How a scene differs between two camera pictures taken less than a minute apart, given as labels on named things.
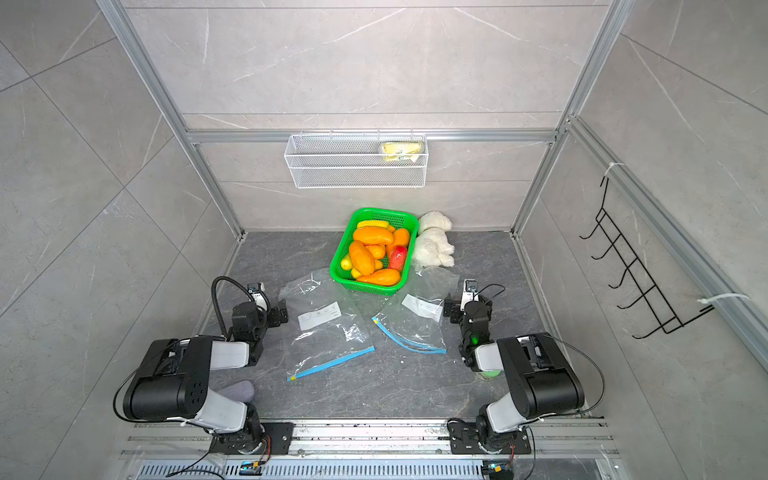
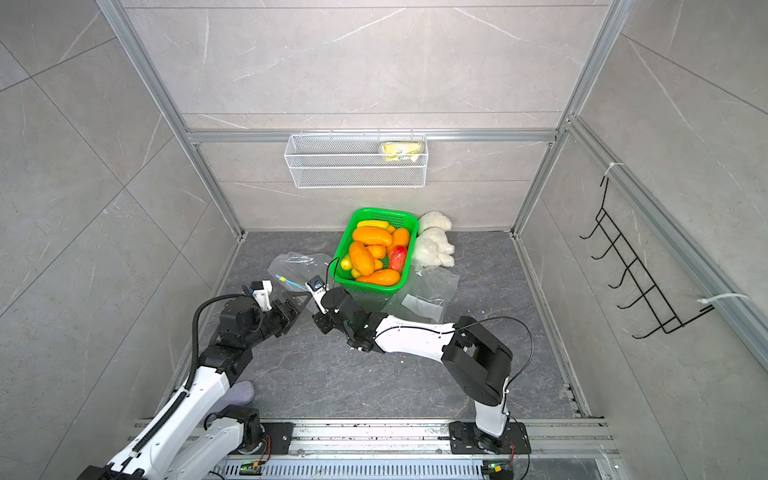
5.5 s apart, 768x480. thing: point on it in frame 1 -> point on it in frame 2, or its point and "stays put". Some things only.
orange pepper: (362, 258) stays put
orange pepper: (372, 235) stays put
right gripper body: (454, 307) -> (327, 322)
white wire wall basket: (357, 160) stays put
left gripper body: (272, 319) stays put
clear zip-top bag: (321, 323) -> (293, 269)
